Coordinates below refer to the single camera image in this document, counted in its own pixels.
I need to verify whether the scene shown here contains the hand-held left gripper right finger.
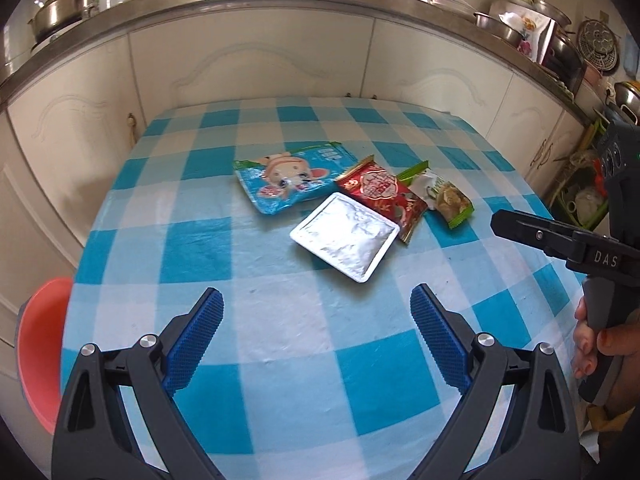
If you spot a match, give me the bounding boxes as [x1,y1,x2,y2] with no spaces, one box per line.
[409,282,583,480]

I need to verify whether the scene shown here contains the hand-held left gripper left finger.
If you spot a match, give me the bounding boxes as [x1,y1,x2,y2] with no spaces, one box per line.
[51,286,226,480]

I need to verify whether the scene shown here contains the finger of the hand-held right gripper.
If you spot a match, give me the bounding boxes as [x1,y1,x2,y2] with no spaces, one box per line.
[490,209,583,268]

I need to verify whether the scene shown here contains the person's right hand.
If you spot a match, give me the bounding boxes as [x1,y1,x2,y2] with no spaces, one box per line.
[572,295,640,416]

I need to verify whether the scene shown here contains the green dish rack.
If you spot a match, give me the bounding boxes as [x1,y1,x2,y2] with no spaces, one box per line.
[550,150,611,231]

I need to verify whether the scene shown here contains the blue white checked tablecloth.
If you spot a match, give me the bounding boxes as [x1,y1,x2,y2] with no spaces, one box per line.
[60,96,583,480]

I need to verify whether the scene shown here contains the green snack wrapper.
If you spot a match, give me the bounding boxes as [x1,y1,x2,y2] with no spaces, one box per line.
[396,160,474,231]

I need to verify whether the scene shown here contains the cream cabinet door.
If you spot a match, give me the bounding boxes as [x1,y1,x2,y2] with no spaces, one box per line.
[127,15,376,126]
[7,37,136,261]
[510,72,586,201]
[372,17,516,161]

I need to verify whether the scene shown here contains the silver foil packet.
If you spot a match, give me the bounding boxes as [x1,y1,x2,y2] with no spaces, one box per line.
[290,192,401,283]

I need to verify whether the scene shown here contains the red plastic basin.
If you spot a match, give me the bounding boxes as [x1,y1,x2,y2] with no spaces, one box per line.
[17,277,73,436]

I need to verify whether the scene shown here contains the red snack wrapper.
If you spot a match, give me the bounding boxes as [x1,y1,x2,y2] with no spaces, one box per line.
[334,155,428,246]

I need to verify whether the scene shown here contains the small steel pot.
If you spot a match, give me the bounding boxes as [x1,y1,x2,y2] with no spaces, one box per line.
[614,81,640,121]

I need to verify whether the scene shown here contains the dark cooking pot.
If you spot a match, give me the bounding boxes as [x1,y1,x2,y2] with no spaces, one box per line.
[542,30,586,86]

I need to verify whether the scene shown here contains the blue cartoon snack wrapper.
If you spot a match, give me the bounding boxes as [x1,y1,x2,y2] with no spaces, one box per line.
[233,142,358,216]

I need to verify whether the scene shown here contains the floral printed bag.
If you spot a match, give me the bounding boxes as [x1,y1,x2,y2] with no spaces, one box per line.
[490,0,556,63]

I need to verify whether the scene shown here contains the round metal steamer rack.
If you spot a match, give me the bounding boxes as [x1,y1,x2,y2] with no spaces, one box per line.
[577,19,621,76]

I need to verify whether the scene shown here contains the blue hanging item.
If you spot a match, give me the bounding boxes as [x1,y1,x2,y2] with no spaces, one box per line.
[622,35,640,73]

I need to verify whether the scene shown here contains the steel bowl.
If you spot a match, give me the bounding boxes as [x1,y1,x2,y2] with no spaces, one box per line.
[472,10,526,48]

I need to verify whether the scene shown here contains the steel pot with lid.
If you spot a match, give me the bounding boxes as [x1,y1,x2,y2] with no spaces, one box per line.
[530,0,573,28]

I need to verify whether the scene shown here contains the stack of white plates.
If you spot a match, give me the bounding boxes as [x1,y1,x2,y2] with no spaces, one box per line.
[430,0,478,18]

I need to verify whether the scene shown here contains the steel cooking pot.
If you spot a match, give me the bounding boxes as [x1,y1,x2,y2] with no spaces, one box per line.
[27,0,98,43]

